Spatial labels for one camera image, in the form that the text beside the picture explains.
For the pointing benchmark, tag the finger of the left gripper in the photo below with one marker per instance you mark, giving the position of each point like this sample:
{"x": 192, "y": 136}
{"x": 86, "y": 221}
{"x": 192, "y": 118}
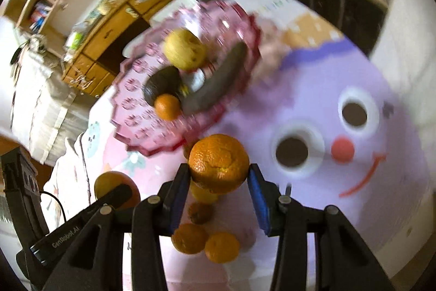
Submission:
{"x": 50, "y": 248}

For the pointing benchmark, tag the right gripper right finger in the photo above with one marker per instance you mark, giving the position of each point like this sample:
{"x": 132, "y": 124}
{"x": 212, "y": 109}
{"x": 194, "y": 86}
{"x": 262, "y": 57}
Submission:
{"x": 282, "y": 217}

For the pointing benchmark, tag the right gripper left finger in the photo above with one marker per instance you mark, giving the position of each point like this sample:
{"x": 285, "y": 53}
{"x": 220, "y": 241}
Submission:
{"x": 159, "y": 215}

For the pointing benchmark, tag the small mandarin orange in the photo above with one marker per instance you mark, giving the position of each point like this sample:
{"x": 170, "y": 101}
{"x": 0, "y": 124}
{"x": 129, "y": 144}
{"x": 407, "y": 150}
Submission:
{"x": 189, "y": 238}
{"x": 167, "y": 107}
{"x": 222, "y": 247}

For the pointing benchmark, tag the red apple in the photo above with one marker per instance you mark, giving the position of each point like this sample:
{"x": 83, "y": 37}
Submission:
{"x": 109, "y": 180}

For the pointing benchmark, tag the large orange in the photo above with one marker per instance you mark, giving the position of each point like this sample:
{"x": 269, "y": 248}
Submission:
{"x": 218, "y": 163}

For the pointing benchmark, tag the yellow speckled pear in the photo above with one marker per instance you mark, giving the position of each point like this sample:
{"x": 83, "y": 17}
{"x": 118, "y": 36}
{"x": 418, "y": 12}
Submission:
{"x": 184, "y": 50}

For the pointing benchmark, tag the yellow lemon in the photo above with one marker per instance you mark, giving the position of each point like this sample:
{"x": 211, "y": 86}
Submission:
{"x": 201, "y": 195}

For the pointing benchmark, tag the brown wrinkled passion fruit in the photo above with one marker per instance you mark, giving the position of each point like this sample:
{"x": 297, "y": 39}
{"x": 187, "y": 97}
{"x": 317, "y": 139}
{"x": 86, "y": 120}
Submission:
{"x": 200, "y": 213}

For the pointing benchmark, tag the white cloth covered furniture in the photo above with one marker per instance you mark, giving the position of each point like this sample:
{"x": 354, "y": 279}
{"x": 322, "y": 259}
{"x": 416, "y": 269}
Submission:
{"x": 37, "y": 108}

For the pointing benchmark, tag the pink plastic fruit tray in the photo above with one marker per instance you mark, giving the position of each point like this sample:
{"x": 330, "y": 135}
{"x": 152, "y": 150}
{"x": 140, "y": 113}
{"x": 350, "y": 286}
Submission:
{"x": 219, "y": 26}

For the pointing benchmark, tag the cartoon printed bed sheet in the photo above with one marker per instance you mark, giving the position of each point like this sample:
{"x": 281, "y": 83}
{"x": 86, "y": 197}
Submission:
{"x": 317, "y": 116}

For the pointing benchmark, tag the dark avocado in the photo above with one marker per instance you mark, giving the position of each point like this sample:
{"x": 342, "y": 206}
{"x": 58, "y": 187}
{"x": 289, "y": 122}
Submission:
{"x": 165, "y": 81}

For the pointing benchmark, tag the wooden desk with drawers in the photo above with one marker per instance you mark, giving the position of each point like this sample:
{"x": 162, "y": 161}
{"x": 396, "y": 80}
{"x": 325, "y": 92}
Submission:
{"x": 97, "y": 61}

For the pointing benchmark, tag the dark green cucumber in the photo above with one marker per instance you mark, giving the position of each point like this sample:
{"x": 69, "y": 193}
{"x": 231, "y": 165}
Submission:
{"x": 219, "y": 83}

